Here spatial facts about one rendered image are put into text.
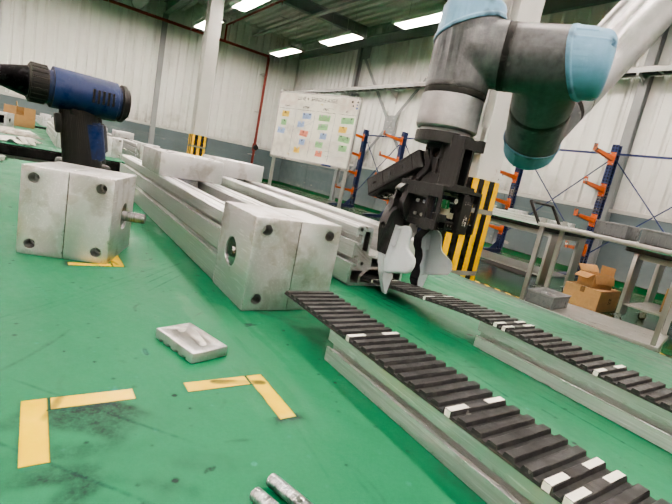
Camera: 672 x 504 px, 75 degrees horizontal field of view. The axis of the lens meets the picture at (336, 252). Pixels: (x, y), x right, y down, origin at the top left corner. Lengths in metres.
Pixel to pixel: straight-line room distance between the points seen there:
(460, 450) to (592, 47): 0.42
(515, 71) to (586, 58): 0.07
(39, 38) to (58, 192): 15.08
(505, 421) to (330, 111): 6.26
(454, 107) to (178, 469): 0.45
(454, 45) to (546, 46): 0.10
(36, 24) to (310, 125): 10.46
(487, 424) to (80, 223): 0.45
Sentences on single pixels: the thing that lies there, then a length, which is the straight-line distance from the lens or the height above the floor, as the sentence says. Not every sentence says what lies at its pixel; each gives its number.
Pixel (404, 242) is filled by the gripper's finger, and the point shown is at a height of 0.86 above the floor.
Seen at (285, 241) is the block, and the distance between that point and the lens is 0.44.
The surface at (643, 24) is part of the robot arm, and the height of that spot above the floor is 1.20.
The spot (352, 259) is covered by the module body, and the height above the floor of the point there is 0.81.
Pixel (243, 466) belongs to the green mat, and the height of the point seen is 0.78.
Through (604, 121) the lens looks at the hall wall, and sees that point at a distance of 9.04.
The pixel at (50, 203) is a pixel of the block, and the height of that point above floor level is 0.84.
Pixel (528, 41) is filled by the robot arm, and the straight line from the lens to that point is 0.56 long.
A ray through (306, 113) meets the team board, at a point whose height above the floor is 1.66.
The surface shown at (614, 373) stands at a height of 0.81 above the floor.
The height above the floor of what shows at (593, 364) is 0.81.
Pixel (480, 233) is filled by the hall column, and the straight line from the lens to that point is 3.96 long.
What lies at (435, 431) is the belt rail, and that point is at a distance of 0.29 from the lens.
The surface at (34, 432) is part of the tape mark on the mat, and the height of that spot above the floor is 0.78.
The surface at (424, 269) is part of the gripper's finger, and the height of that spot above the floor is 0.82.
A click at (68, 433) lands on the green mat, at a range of 0.27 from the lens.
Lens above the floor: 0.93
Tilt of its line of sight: 10 degrees down
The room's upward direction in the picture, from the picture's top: 12 degrees clockwise
